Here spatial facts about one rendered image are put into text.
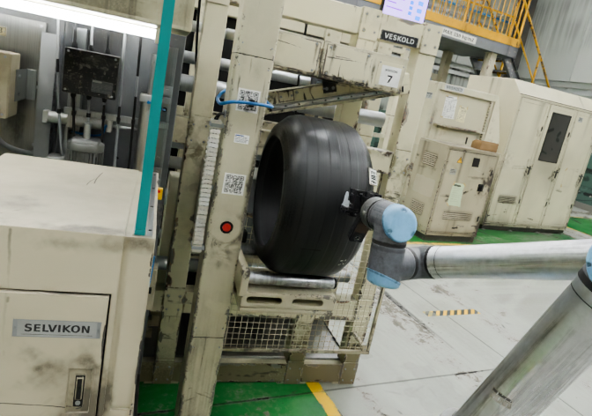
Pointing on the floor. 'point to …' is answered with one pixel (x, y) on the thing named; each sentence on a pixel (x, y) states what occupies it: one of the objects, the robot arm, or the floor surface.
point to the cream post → (199, 355)
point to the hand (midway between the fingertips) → (345, 206)
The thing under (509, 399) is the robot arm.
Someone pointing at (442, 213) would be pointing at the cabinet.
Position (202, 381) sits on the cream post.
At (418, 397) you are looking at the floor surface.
